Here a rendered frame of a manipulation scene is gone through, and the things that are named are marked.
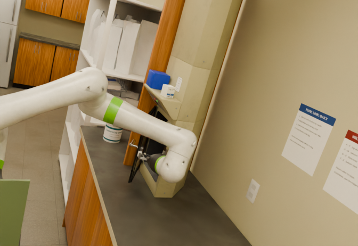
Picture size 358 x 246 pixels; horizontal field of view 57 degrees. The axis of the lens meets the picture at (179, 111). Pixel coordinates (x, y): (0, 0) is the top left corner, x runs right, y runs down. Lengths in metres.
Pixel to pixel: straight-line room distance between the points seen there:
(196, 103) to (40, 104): 0.84
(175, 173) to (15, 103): 0.65
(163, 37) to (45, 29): 5.25
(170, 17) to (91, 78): 0.89
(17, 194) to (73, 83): 0.43
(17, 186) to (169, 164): 0.57
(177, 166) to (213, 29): 0.72
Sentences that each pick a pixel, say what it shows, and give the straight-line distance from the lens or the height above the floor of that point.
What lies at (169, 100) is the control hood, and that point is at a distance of 1.69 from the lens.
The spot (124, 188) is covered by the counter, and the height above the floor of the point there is 0.94.
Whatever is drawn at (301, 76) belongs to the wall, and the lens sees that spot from 1.69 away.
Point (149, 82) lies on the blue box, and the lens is 1.90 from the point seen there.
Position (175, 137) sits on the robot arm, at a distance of 1.37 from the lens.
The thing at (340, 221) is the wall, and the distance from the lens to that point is 1.50.
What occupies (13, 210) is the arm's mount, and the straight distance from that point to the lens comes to 1.32.
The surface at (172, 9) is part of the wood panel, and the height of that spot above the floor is 1.96.
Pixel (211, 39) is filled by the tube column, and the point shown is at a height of 1.86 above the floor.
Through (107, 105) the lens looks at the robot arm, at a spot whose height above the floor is 1.50.
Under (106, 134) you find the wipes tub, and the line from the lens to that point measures 2.48.
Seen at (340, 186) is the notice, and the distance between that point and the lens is 1.49.
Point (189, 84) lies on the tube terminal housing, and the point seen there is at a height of 1.61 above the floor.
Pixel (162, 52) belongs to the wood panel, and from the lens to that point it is 2.01.
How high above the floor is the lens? 1.88
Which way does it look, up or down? 14 degrees down
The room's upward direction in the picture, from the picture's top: 16 degrees clockwise
